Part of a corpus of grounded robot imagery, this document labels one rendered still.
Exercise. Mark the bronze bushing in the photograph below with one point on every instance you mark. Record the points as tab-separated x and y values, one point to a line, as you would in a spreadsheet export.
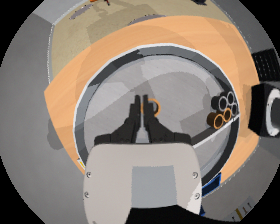
158	107
215	120
226	114

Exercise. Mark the blue crate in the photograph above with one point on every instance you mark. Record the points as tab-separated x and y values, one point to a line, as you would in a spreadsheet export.
213	184

